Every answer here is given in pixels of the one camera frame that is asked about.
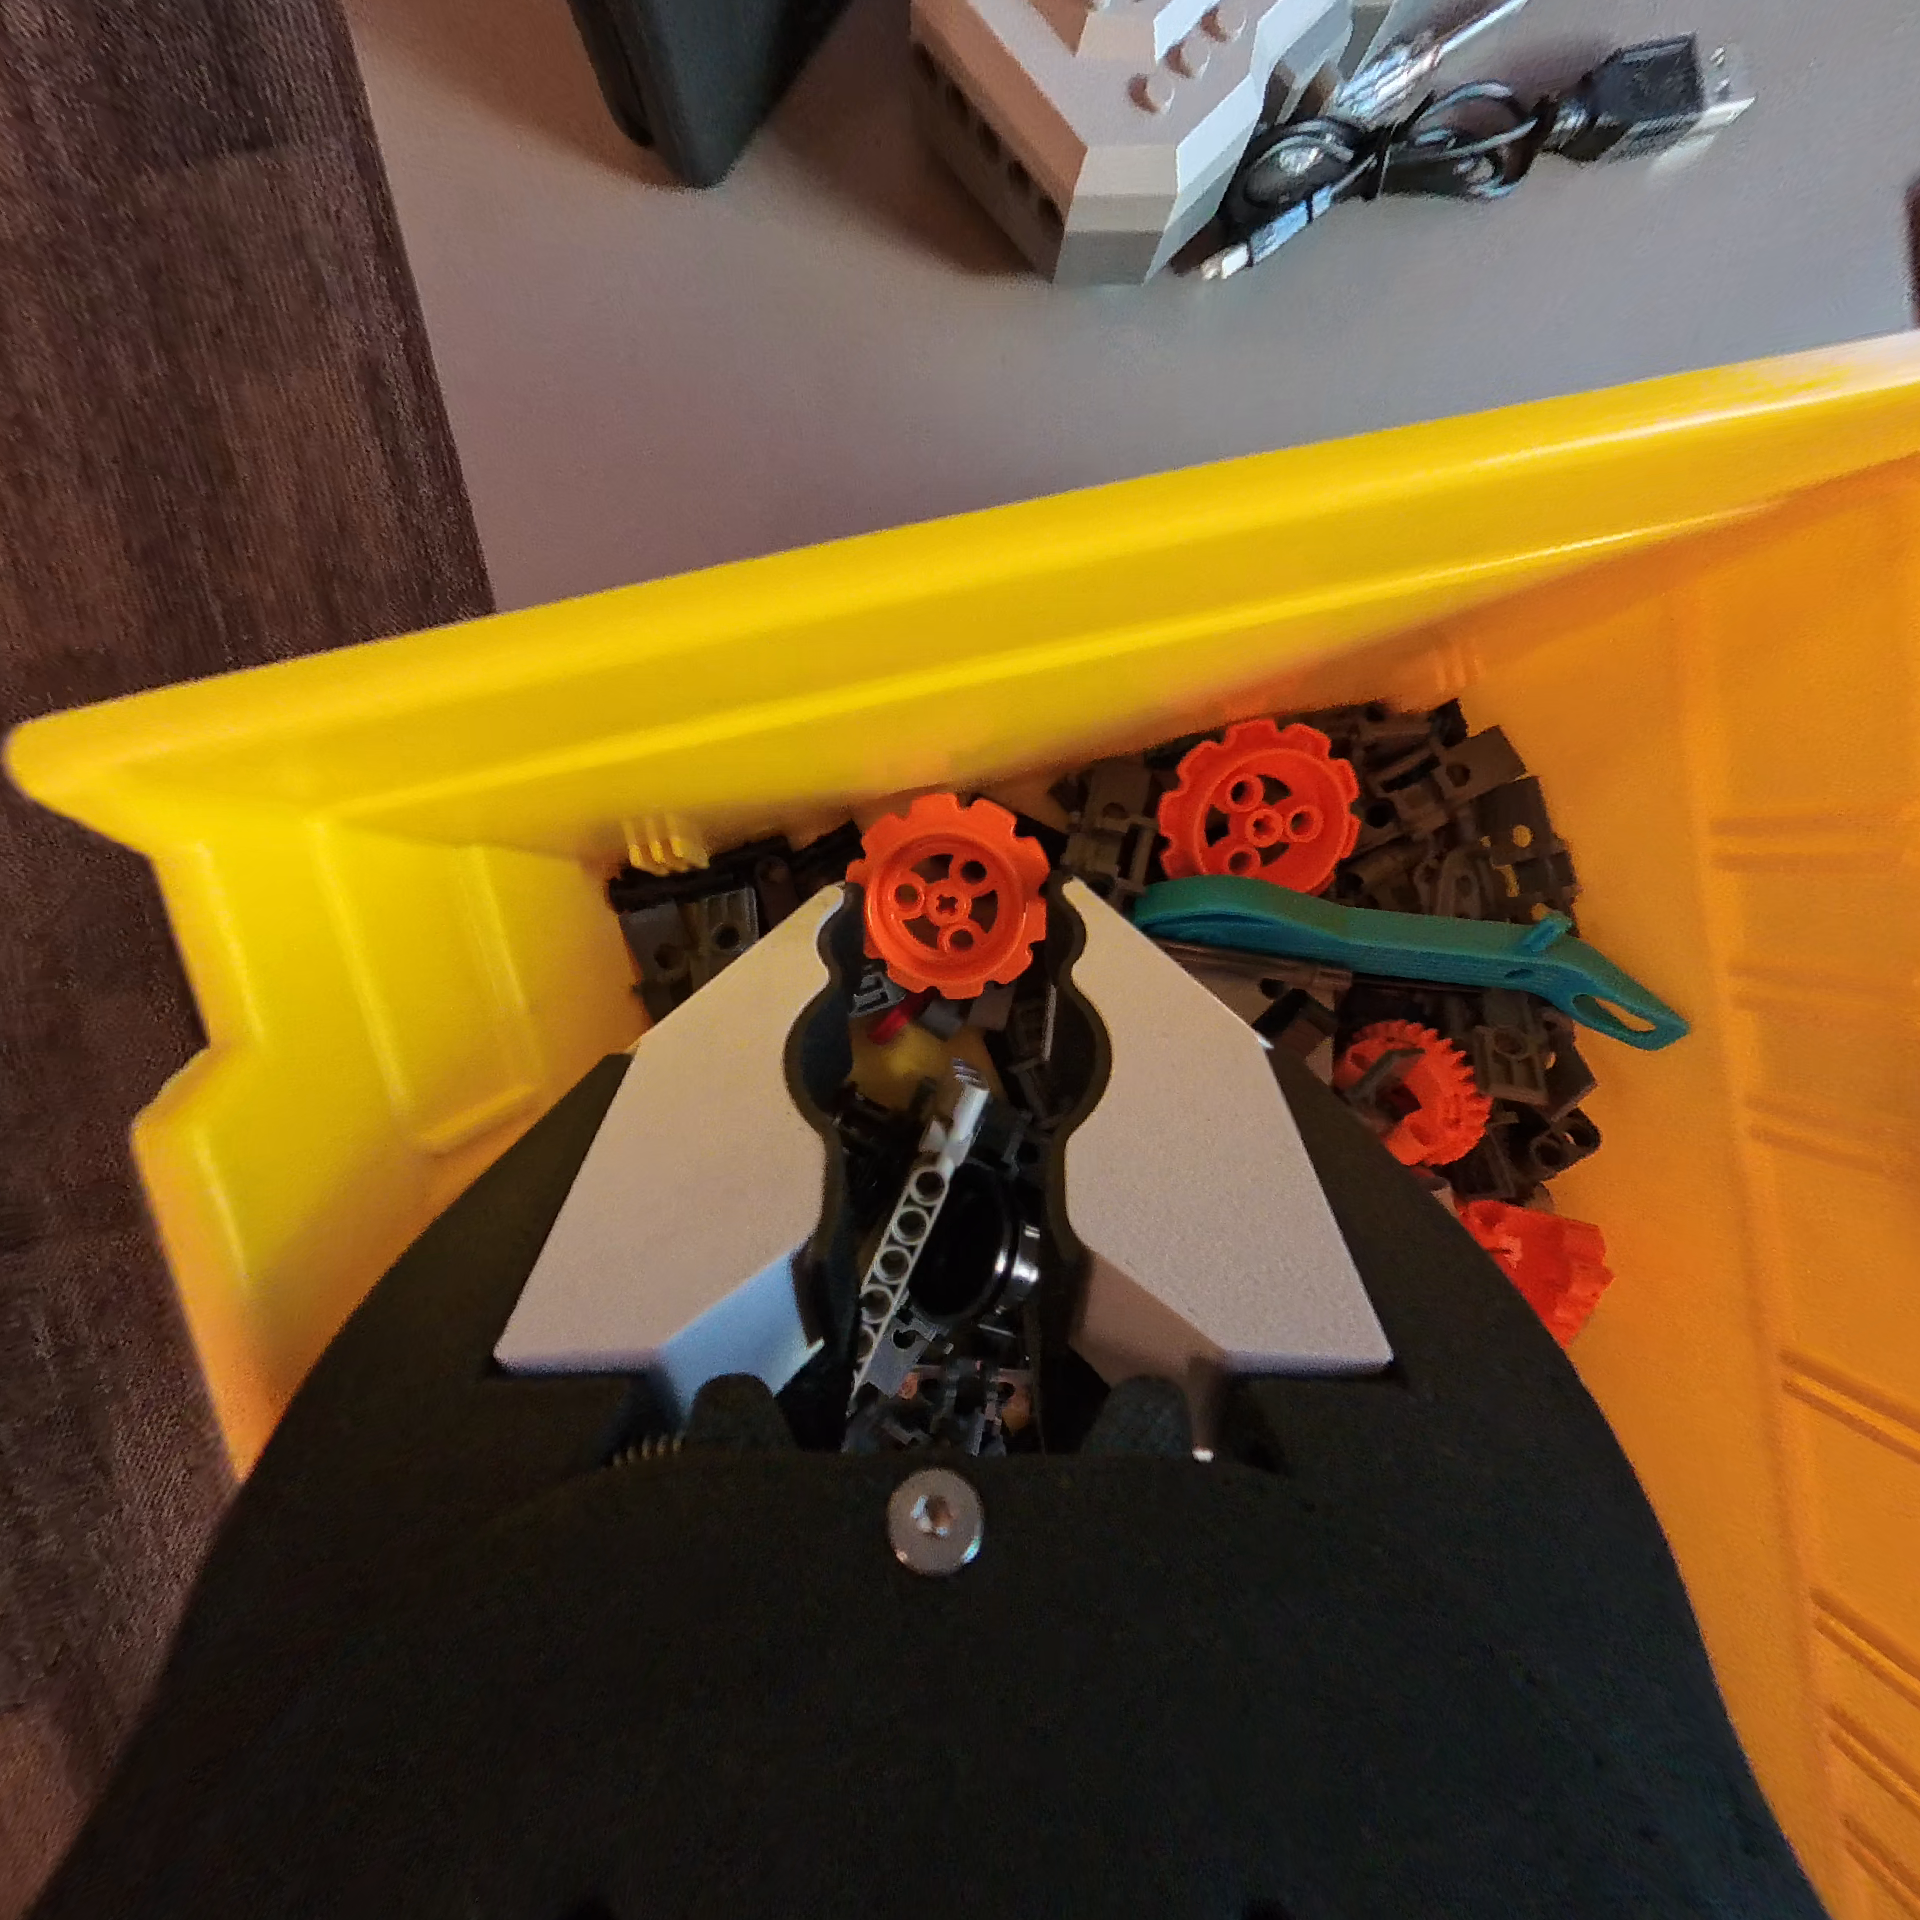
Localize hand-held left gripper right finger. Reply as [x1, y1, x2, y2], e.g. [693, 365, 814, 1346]
[1046, 875, 1397, 1454]

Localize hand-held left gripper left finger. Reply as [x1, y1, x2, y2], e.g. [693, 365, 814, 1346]
[492, 882, 866, 1422]

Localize pile of dark building parts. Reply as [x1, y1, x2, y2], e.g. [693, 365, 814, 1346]
[607, 695, 1614, 1457]

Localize yellow plastic parts bin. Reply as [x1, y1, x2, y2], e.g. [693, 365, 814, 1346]
[0, 332, 1920, 1920]

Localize orange gear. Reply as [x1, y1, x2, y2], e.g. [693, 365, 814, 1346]
[1332, 1020, 1494, 1168]

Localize light grey perforated beam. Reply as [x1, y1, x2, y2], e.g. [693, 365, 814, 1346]
[848, 1057, 993, 1413]

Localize black wheel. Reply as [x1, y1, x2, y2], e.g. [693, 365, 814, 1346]
[907, 1160, 1044, 1320]

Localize blue brick separator tool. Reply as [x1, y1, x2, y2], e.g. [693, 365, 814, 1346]
[1132, 875, 1691, 1052]

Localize orange spiky part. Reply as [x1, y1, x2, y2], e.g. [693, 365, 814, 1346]
[1455, 1197, 1614, 1346]

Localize grey control hub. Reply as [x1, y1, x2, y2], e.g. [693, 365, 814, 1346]
[907, 0, 1360, 290]

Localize black box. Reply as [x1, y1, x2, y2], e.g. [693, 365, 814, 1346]
[566, 0, 849, 190]

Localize black USB cable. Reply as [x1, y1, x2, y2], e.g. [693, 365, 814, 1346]
[1177, 37, 1758, 285]

